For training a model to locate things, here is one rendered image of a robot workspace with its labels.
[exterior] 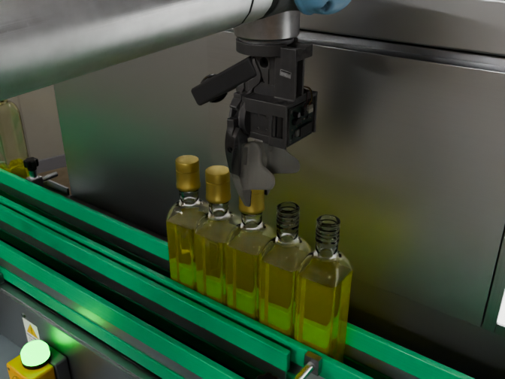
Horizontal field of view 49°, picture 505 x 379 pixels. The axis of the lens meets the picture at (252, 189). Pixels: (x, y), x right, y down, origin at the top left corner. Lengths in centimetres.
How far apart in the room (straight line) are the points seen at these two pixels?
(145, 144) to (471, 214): 63
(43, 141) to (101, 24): 337
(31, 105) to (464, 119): 314
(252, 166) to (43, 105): 302
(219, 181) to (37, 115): 295
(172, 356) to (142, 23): 53
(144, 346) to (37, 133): 293
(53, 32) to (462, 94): 49
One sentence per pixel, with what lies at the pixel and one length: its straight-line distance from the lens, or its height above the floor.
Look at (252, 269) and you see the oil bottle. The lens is 76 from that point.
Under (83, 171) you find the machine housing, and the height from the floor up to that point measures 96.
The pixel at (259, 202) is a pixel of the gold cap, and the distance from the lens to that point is 73.
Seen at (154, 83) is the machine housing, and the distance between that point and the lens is 103.
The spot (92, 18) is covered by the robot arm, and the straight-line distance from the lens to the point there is 34.
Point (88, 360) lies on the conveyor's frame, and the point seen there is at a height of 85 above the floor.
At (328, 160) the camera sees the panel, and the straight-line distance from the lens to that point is 80.
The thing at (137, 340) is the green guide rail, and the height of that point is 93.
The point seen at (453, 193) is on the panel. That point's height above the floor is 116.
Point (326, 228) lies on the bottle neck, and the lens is 67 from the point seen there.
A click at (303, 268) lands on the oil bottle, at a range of 70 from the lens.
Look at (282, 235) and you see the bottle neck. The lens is 71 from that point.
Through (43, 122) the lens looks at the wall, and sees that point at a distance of 367.
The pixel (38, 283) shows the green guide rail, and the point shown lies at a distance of 100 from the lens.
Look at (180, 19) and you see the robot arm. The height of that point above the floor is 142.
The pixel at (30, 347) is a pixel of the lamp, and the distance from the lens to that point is 99.
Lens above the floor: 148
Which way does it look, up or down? 27 degrees down
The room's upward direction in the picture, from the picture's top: straight up
